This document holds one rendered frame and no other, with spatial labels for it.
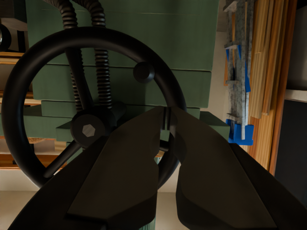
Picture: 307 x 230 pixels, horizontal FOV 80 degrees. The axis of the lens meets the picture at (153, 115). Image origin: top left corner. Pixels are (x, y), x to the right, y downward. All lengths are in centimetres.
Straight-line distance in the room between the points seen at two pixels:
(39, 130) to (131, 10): 37
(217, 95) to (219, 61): 53
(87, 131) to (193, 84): 28
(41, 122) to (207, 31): 46
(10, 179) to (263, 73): 391
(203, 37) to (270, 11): 147
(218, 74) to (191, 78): 269
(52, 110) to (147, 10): 33
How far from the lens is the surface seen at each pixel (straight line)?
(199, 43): 47
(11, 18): 54
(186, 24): 47
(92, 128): 28
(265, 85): 186
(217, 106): 318
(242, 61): 130
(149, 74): 21
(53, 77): 52
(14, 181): 402
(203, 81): 46
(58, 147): 57
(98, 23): 35
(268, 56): 187
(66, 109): 52
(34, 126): 57
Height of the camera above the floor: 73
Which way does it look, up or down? 11 degrees up
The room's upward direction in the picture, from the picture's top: 177 degrees counter-clockwise
